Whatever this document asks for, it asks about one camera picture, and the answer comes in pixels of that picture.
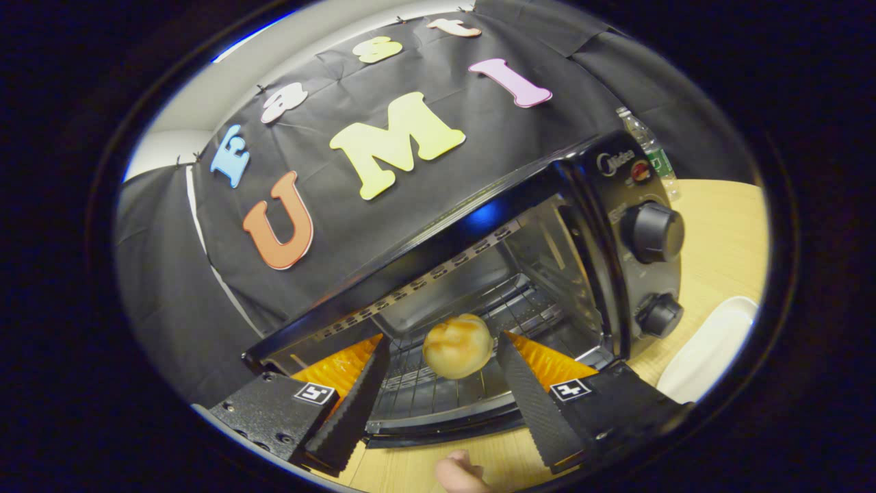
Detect clear plastic water bottle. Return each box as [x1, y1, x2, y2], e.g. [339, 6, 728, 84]
[615, 106, 680, 201]

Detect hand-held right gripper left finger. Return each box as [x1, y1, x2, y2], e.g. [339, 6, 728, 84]
[209, 336, 391, 477]

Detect white square plate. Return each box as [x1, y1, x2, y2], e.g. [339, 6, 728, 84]
[655, 296, 760, 405]

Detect black electric oven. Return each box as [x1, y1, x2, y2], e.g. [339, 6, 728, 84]
[243, 130, 686, 449]

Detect round golden bread bun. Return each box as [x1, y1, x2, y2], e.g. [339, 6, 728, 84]
[422, 313, 495, 381]

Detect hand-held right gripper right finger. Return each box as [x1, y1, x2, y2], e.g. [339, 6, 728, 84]
[496, 331, 688, 475]

